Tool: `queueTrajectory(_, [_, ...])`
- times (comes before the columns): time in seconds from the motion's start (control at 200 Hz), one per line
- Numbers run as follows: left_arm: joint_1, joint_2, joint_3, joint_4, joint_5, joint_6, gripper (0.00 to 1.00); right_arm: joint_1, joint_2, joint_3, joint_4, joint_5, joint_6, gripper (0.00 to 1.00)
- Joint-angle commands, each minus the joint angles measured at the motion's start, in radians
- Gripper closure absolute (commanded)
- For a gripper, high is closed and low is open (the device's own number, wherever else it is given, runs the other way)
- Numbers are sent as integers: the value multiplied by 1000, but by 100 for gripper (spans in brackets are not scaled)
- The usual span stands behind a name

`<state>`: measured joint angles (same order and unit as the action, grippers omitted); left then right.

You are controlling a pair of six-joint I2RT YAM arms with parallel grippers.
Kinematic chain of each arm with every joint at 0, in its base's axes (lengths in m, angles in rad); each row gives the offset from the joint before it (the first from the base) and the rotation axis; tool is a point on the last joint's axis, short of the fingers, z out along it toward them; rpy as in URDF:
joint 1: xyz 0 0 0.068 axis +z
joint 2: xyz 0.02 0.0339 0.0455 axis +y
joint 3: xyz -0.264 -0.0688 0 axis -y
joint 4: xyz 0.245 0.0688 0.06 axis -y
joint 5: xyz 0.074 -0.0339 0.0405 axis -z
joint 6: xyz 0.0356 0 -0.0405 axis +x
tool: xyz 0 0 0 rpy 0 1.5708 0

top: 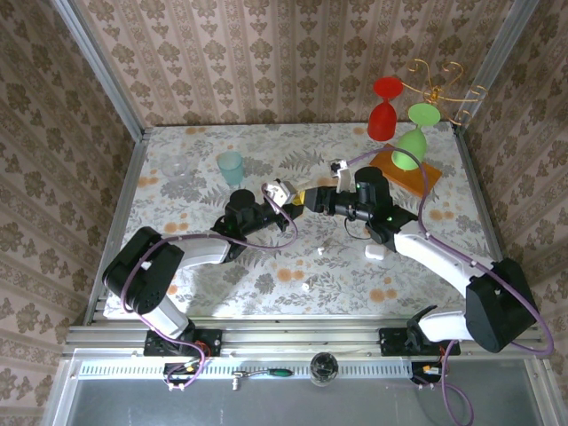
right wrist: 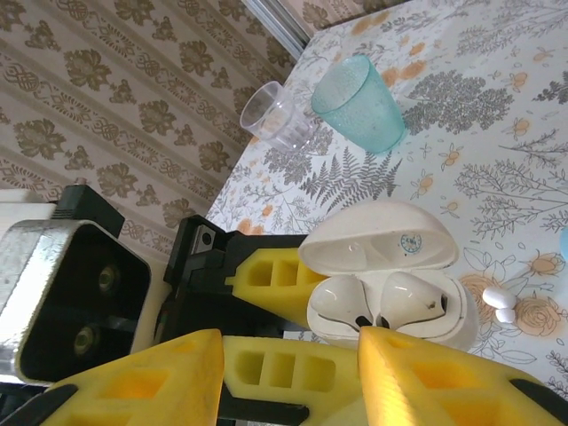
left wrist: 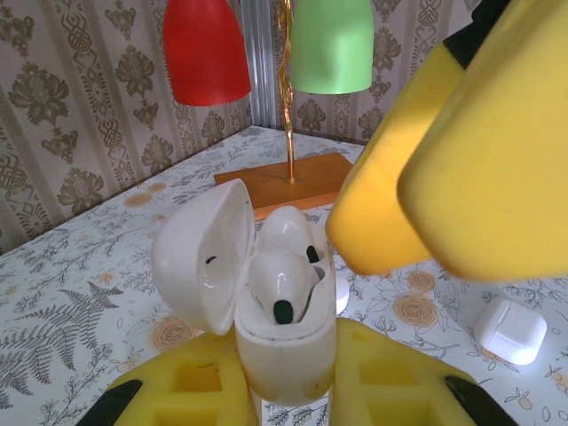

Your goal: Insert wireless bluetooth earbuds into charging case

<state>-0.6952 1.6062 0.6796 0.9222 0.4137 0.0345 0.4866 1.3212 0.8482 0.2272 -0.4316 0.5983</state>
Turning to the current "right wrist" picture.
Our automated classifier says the aluminium frame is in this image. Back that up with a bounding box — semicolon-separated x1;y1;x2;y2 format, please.
241;0;312;52

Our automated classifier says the teal plastic cup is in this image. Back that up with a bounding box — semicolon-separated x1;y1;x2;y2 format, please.
310;55;407;155

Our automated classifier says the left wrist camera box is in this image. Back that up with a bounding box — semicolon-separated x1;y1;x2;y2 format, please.
0;184;154;387

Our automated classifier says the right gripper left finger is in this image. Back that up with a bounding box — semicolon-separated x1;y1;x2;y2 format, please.
0;327;225;426

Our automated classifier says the clear plastic cup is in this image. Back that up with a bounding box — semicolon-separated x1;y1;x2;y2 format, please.
239;81;319;154

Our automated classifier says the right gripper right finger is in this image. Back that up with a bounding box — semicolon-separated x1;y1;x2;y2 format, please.
357;326;568;426

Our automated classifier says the white earbud case with sticker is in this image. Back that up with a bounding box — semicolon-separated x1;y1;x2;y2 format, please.
296;199;480;351

